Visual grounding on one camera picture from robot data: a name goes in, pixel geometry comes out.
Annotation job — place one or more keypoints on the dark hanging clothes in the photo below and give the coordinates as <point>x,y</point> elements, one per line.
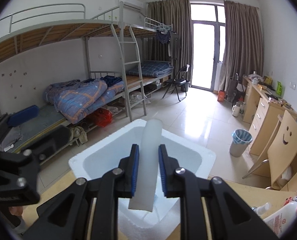
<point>163,37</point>

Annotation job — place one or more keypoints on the brown curtain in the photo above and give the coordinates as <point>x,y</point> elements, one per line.
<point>175,14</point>
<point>243,52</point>

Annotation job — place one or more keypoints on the translucent white foam strip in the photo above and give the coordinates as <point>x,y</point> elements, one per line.
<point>143,198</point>

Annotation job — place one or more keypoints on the white foam box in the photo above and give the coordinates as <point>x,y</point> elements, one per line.
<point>105,155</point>

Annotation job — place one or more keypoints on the person's left hand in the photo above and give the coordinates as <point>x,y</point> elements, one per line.
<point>16,210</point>

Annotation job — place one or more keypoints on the right brown curtain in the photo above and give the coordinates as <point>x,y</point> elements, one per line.
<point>243,52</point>

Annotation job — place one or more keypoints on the white lotion pump bottle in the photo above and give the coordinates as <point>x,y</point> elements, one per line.
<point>280,221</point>

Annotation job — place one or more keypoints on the black folding chair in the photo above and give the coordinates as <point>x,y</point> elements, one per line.
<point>178,81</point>

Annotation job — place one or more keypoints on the white thermos jug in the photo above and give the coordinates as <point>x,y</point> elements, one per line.
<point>236,109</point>

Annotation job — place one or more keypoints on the orange box on floor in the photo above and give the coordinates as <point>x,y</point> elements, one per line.
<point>221,96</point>

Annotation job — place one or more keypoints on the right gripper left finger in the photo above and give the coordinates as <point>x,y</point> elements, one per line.
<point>88,208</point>

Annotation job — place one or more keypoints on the grey metal bunk bed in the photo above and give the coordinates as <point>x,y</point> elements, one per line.
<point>34,57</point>

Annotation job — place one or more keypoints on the white air conditioner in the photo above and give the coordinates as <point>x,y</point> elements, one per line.
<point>135,4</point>

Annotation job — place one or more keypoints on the red plastic bag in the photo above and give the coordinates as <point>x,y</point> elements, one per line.
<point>101,117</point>

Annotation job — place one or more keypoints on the grey trash bin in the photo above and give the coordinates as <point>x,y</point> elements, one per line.
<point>240,141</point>

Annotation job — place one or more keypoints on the wooden smiley chair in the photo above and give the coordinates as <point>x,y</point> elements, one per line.
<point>278,154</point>

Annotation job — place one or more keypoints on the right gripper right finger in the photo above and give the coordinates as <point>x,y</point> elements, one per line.
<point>209,208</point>

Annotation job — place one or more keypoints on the folded blue checked blanket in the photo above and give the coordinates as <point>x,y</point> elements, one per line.
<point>156,68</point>

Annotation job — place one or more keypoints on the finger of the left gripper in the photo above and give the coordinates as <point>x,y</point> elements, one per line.
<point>23,116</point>

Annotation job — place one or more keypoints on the light wood desk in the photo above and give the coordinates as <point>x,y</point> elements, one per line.
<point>262,115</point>

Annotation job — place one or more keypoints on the left brown curtain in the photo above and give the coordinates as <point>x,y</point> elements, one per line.
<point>175,14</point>

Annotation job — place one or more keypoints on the blue orange plaid quilt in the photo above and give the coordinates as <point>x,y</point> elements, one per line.
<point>77,99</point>

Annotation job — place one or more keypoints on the balcony glass door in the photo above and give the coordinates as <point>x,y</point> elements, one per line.
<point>208,43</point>

